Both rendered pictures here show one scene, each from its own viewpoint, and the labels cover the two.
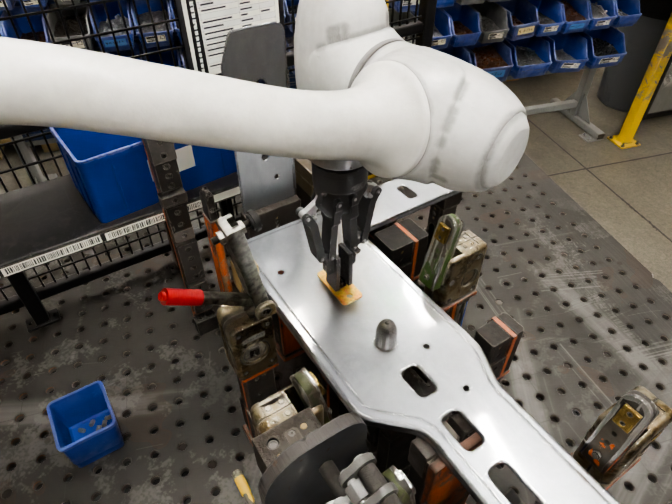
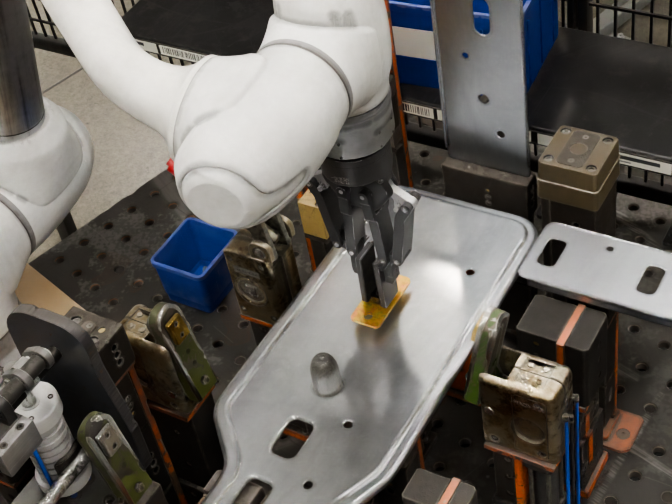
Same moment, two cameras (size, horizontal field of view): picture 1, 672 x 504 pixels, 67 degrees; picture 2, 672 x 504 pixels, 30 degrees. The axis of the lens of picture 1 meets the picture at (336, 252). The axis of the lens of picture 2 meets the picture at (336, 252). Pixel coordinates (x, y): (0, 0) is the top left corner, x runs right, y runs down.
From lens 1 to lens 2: 105 cm
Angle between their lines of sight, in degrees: 50
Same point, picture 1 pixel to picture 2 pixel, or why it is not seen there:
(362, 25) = (290, 13)
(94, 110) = not seen: outside the picture
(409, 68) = (194, 75)
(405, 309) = (395, 380)
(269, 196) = (487, 155)
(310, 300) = (347, 291)
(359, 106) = (139, 82)
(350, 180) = (329, 167)
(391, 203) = (603, 276)
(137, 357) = not seen: hidden behind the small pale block
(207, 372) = not seen: hidden behind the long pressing
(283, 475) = (15, 319)
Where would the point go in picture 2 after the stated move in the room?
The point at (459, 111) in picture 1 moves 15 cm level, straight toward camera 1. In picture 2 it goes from (188, 134) to (13, 179)
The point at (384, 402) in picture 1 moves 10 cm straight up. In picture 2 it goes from (243, 420) to (225, 360)
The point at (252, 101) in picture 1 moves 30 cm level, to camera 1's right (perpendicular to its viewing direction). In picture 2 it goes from (83, 35) to (210, 218)
